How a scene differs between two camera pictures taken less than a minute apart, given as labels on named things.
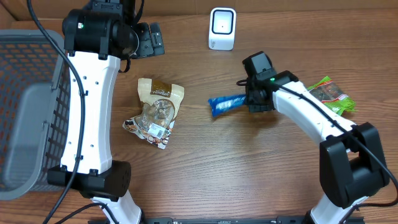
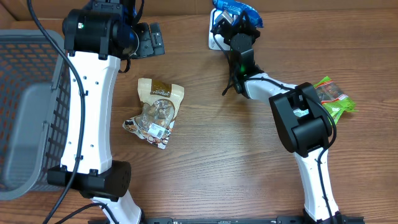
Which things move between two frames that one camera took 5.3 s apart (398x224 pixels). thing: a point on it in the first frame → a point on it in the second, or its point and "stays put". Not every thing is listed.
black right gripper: (253, 106) → (244, 23)
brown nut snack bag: (160, 101) stays put
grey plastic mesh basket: (35, 109) stays put
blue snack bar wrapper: (219, 104) → (236, 8)
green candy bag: (329, 94) stays put
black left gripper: (152, 43) stays put
